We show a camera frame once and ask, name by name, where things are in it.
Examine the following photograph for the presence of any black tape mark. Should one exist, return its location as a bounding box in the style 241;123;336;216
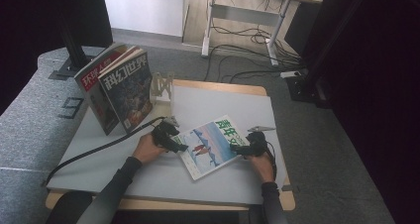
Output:
58;97;85;120

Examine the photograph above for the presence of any black curtain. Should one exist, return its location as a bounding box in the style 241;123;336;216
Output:
0;0;115;116

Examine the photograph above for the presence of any black metal stand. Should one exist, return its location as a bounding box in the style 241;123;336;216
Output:
285;0;370;109
49;15;97;80

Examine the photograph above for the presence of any dark curtain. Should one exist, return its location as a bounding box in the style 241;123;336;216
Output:
330;0;420;224

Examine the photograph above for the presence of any person's left hand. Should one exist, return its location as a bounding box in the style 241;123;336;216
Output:
132;133;169;166

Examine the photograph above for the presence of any person's right hand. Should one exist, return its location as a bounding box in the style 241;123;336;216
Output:
247;153;276;184

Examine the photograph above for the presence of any wooden table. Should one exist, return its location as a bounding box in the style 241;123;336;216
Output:
45;79;296;212

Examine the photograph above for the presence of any tangled black floor cable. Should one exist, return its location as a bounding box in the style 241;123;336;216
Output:
211;24;293;47

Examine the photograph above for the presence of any clear acrylic magazine rack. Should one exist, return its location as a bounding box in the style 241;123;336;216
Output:
150;70;175;126

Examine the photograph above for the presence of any portrait cover magazine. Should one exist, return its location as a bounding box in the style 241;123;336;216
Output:
73;43;128;137

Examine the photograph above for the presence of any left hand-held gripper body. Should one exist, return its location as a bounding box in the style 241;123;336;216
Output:
151;115;181;149

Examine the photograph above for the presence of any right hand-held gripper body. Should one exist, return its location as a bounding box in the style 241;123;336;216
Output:
242;124;276;159

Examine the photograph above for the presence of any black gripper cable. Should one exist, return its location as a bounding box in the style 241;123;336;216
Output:
265;141;278;182
43;115;166;187

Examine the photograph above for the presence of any white power strip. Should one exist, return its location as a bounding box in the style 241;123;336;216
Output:
279;70;302;79

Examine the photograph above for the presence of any dark blue cover magazine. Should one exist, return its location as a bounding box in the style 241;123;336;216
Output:
98;50;155;135

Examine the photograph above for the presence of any white green-titled magazine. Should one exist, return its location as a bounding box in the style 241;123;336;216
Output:
171;114;252;181

